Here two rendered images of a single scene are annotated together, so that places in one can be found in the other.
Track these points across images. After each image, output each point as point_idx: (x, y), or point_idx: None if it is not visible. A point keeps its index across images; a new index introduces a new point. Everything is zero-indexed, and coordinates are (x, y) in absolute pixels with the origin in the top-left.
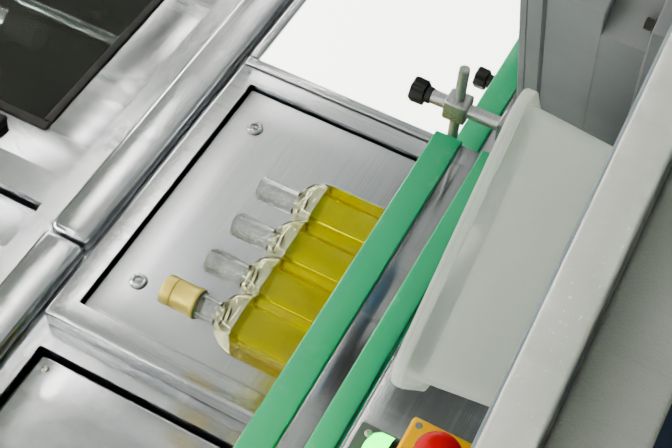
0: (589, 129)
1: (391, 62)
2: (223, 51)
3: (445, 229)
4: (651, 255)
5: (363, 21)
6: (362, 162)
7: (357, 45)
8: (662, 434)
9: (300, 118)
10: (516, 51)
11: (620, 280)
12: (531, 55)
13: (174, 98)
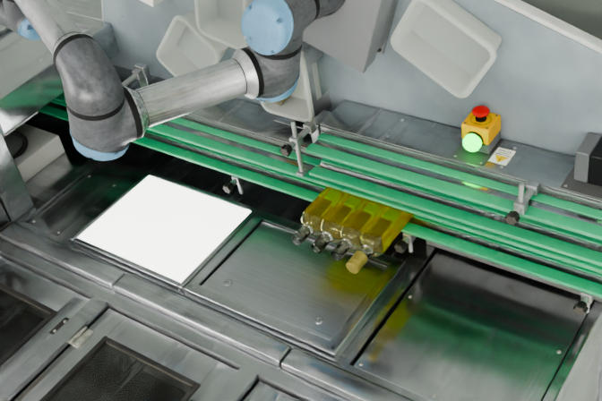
0: (381, 38)
1: (194, 234)
2: (170, 299)
3: (356, 146)
4: None
5: (164, 244)
6: (255, 243)
7: (180, 246)
8: None
9: (224, 266)
10: (237, 154)
11: None
12: (378, 18)
13: (199, 317)
